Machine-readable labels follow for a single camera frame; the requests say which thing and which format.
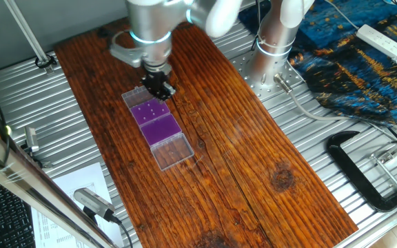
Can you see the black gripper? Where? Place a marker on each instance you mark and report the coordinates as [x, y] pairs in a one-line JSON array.
[[157, 81]]

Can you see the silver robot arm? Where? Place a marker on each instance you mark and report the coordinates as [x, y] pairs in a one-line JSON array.
[[150, 20]]

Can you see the purple pipette tip box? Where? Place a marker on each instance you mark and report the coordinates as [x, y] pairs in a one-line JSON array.
[[160, 129], [147, 110]]

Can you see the brown wooden board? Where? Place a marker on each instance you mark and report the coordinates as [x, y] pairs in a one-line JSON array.
[[219, 172]]

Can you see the thin aluminium pole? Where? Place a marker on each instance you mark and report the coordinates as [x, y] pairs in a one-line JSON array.
[[26, 31]]

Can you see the white printed paper sheet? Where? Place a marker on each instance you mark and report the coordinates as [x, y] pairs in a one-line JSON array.
[[64, 220]]

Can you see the silver metal beam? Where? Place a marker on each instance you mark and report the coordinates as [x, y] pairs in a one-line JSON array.
[[19, 172]]

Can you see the blue patterned cloth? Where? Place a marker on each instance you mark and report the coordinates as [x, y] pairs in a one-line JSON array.
[[350, 75]]

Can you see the black keyboard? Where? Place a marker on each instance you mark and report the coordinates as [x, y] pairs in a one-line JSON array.
[[5, 220]]

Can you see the black C-clamp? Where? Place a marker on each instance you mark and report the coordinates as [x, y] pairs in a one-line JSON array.
[[353, 172]]

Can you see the white power strip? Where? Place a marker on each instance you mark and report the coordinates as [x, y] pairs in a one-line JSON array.
[[379, 40]]

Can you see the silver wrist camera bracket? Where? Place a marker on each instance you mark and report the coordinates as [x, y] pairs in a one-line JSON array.
[[126, 56]]

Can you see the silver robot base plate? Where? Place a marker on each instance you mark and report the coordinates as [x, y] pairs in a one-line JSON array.
[[264, 91]]

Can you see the large silver camera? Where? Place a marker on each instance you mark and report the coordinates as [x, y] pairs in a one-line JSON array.
[[93, 203]]

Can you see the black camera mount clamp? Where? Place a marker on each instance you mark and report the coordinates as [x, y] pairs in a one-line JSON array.
[[43, 163]]

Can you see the small silver camera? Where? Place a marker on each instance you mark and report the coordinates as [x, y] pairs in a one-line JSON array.
[[31, 137]]

